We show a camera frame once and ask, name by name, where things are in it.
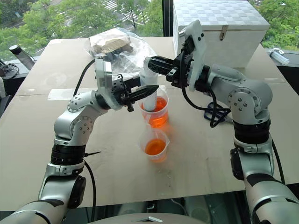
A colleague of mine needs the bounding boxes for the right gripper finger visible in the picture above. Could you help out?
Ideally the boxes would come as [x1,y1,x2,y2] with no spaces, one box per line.
[145,56,178,68]
[149,62,175,76]

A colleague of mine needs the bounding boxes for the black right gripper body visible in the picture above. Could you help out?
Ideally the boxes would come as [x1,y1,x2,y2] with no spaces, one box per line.
[166,52,194,89]

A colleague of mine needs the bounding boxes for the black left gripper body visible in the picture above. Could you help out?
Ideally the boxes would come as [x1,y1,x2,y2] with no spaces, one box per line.
[111,73,135,113]

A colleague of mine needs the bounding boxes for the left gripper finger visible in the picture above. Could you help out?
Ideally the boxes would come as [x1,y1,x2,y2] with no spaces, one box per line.
[128,84,160,105]
[122,77,141,91]

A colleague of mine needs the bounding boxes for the large white plastic syringe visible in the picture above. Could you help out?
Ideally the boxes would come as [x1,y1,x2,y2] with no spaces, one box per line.
[139,57,160,112]

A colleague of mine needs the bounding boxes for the large clear cup red liquid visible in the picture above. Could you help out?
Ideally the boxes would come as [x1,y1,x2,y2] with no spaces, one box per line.
[137,90,170,128]

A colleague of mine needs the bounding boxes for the small clear cup red liquid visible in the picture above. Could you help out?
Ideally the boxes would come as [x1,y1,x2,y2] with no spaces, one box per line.
[139,123,170,163]

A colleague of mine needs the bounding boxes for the clear syringe with blue tip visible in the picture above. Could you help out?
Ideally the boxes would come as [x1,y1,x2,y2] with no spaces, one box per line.
[268,48,291,66]

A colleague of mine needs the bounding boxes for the black item in bag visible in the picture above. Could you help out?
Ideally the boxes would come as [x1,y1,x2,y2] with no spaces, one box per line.
[106,44,135,69]

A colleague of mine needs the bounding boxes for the clear plastic bag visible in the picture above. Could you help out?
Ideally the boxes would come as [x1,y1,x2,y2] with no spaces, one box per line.
[85,27,158,82]

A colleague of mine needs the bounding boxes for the brown paper parcel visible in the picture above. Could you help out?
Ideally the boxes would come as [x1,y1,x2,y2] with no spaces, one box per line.
[92,38,132,55]

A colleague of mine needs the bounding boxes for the clear tape strip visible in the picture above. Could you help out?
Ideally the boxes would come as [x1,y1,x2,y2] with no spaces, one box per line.
[48,88,99,102]

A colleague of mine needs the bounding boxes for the metal box latch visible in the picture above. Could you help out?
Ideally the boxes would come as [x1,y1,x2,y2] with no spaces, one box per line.
[219,25,229,39]

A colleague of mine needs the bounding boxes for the white checkered storage box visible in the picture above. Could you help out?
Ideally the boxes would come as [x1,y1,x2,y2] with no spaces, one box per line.
[172,0,271,69]

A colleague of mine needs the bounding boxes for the grey bottle black cap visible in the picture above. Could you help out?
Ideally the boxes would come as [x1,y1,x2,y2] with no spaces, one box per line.
[8,44,36,70]

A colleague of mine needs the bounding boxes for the black side desk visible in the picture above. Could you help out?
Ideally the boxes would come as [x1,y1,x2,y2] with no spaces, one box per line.
[0,48,45,117]

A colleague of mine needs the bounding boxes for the grey rounded robot torso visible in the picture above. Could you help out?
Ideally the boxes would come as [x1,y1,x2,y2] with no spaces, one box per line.
[92,211,211,224]

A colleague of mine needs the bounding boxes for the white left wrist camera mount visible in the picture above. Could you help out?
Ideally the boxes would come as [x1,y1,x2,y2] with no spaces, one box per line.
[94,57,123,111]

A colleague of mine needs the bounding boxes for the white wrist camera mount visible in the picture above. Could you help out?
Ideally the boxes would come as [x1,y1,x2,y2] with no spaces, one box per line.
[179,20,208,92]
[94,57,123,111]

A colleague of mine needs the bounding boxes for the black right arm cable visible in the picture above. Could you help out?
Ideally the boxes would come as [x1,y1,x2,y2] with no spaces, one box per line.
[181,46,285,185]

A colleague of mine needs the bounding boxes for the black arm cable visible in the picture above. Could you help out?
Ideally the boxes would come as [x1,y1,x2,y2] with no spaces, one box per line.
[181,46,285,185]
[73,58,101,222]

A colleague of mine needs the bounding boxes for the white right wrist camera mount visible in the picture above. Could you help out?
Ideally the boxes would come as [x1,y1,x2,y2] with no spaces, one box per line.
[179,20,208,92]

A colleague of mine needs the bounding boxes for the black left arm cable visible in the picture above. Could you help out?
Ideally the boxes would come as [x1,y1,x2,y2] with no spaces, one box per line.
[73,58,101,222]

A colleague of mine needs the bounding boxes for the black window frame post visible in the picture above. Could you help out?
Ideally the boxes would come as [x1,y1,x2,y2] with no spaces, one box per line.
[163,0,174,37]

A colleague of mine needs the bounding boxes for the blue handled scissors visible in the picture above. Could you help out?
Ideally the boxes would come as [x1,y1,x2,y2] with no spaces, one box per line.
[203,102,232,122]

